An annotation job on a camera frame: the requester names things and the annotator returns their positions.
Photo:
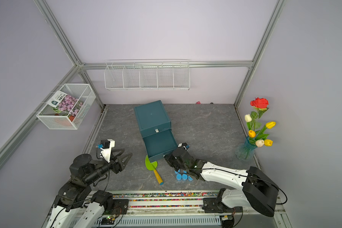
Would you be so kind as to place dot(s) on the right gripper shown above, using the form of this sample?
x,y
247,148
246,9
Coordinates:
x,y
168,157

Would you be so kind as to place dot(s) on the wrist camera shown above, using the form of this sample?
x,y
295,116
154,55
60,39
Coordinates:
x,y
184,145
106,147

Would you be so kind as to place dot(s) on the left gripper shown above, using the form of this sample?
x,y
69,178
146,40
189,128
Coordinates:
x,y
119,165

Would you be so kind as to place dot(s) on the teal drawer cabinet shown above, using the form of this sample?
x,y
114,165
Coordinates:
x,y
152,118

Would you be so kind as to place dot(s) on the white wire basket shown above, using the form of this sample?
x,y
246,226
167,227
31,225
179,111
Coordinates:
x,y
53,121

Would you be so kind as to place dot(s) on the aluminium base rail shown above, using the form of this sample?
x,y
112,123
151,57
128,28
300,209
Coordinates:
x,y
176,209

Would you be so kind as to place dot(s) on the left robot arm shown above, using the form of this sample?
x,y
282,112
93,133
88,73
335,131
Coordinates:
x,y
85,171

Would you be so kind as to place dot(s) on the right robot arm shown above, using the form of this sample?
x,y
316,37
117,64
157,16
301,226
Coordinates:
x,y
243,188

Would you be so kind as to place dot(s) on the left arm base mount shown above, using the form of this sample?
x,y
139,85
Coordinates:
x,y
103,201

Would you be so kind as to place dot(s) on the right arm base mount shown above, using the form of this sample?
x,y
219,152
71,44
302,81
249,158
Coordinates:
x,y
213,205

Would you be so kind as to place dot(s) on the purple flower seed packet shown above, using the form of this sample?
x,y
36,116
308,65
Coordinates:
x,y
63,103

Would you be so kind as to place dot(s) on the teal drawer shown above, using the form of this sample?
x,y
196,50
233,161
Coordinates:
x,y
159,145

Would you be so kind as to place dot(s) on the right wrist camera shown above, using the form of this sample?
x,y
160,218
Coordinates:
x,y
184,145

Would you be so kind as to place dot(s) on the white wire wall shelf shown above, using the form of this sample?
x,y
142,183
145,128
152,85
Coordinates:
x,y
147,74

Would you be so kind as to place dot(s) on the artificial flower bouquet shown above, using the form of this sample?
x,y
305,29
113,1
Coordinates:
x,y
257,136

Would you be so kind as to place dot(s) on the green trowel yellow handle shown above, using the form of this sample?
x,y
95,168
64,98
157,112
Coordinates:
x,y
151,166

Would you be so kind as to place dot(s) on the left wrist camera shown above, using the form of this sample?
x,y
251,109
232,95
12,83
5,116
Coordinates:
x,y
106,147

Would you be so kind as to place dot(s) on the teal glass vase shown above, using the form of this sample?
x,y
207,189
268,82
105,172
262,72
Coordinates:
x,y
245,151

